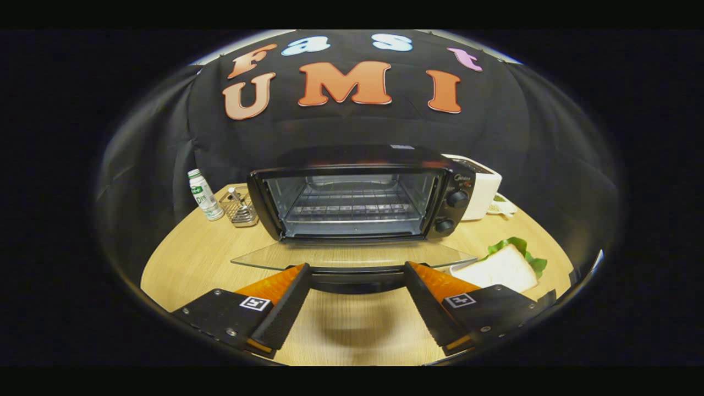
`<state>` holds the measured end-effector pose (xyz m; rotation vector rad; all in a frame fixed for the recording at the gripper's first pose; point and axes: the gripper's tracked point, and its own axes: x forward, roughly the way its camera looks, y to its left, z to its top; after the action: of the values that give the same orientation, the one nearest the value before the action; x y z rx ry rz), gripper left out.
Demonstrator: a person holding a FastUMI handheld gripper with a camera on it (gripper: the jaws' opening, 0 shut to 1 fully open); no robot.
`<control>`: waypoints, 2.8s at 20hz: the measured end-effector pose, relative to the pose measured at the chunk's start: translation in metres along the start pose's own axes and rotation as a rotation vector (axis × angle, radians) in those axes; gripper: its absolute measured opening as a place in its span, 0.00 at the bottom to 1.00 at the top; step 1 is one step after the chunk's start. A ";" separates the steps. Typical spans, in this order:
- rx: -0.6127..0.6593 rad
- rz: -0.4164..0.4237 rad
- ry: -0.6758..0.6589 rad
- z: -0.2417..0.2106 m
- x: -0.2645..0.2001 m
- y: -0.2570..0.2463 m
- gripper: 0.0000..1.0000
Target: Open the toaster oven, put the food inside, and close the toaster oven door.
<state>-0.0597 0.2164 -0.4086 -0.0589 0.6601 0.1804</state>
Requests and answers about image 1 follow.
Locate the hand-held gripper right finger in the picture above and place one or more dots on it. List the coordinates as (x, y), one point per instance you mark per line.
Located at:
(429, 308)

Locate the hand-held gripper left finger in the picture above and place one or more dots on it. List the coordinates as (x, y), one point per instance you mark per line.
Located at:
(286, 313)

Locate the small white condiment dish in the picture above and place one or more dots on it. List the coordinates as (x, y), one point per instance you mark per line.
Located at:
(503, 206)

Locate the lettuce bread sandwich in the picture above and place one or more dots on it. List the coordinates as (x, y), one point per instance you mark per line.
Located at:
(503, 269)

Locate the white green-label bottle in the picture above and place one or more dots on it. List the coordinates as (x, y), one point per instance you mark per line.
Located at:
(204, 197)

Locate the white pop-up toaster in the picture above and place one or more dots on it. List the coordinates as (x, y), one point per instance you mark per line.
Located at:
(487, 192)

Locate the black toaster oven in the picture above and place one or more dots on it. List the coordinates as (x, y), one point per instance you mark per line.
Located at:
(357, 157)

